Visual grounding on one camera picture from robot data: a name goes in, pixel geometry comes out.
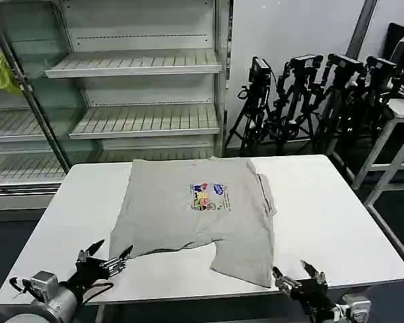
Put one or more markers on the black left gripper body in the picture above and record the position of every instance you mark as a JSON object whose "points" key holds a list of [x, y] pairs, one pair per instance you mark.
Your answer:
{"points": [[85, 274]]}

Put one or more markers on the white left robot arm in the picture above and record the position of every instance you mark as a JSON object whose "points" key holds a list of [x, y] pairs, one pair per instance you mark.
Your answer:
{"points": [[37, 303]]}

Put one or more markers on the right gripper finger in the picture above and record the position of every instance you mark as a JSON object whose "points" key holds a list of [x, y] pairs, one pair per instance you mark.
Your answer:
{"points": [[314, 272], [286, 281]]}

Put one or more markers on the grey printed t-shirt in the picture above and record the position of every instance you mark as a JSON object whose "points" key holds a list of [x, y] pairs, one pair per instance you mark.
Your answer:
{"points": [[195, 222]]}

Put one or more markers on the black camera tripod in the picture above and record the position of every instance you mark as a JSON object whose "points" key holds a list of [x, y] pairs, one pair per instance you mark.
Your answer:
{"points": [[259, 72], [340, 84], [377, 84], [298, 87]]}

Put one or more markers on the white open shelf unit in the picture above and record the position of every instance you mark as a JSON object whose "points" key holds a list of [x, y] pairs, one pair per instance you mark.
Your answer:
{"points": [[141, 40]]}

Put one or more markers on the grey wall column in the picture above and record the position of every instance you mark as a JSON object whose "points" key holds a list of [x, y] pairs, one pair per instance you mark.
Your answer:
{"points": [[362, 27]]}

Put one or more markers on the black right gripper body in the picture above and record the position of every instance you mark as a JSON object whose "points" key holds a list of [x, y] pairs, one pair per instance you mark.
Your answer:
{"points": [[311, 296]]}

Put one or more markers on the shelf unit behind glass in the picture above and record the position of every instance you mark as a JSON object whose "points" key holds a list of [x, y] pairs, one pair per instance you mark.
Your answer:
{"points": [[17, 128]]}

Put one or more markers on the black monitor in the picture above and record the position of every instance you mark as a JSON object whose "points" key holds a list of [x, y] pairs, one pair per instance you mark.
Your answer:
{"points": [[402, 43]]}

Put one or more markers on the yellow-green cloth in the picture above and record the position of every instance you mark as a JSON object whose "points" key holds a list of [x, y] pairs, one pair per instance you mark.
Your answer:
{"points": [[0, 72]]}

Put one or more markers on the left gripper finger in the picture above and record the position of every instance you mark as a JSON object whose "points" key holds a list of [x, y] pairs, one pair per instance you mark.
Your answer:
{"points": [[87, 254], [116, 261]]}

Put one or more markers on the white work table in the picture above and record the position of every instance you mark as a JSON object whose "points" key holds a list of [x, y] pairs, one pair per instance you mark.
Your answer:
{"points": [[323, 218]]}

